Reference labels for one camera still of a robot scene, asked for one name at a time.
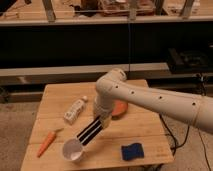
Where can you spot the white bottle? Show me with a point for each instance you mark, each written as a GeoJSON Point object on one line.
{"type": "Point", "coordinates": [76, 108]}

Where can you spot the wooden table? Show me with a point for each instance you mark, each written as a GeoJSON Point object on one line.
{"type": "Point", "coordinates": [104, 151]}

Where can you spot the black box on shelf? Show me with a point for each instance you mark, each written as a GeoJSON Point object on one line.
{"type": "Point", "coordinates": [189, 62]}

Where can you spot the blue sponge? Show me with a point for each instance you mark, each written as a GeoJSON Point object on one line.
{"type": "Point", "coordinates": [132, 151]}

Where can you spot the long wooden shelf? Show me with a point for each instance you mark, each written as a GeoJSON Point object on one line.
{"type": "Point", "coordinates": [87, 73]}

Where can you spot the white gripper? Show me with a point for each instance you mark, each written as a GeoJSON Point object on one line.
{"type": "Point", "coordinates": [103, 108]}

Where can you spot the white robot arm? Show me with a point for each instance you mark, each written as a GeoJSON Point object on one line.
{"type": "Point", "coordinates": [192, 109]}

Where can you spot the orange carrot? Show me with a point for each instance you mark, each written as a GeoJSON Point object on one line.
{"type": "Point", "coordinates": [47, 141]}

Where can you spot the black white striped eraser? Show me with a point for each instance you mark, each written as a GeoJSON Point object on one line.
{"type": "Point", "coordinates": [88, 133]}

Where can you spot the orange plate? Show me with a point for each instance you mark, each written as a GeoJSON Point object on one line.
{"type": "Point", "coordinates": [120, 108]}

